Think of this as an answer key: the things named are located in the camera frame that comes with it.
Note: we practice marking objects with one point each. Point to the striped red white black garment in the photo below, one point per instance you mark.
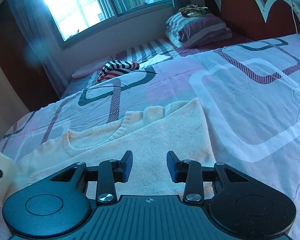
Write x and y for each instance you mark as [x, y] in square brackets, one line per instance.
[116, 68]

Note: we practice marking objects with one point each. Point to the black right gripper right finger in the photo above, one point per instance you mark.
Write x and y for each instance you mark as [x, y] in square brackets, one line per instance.
[178, 169]

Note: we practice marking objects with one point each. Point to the striped folded pillow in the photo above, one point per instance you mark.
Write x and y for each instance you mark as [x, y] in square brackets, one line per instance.
[196, 31]

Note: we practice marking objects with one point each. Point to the cream knit sweater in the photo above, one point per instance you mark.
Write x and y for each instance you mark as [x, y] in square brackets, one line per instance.
[180, 127]

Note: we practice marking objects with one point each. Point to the grey sheer curtain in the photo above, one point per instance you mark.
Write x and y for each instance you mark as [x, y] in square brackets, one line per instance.
[32, 18]

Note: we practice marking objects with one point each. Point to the dark brown wooden wardrobe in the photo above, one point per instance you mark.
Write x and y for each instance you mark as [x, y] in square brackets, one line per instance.
[21, 66]

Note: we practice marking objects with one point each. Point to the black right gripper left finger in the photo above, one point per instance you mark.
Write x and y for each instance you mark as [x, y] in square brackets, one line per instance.
[119, 170]

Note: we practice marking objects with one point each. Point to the window with white frame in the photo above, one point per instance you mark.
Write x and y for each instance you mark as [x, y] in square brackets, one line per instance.
[102, 2]

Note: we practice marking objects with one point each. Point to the gold red patterned cloth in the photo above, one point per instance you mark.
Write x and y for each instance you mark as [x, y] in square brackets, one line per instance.
[194, 10]

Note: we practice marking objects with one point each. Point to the patterned pink white bedspread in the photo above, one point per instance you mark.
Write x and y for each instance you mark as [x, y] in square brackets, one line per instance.
[250, 95]

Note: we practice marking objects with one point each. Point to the red white wooden headboard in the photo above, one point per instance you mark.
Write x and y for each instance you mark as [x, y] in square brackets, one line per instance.
[258, 19]

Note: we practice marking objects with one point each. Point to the pink flat pillow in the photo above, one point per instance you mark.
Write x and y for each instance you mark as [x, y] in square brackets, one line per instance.
[90, 68]

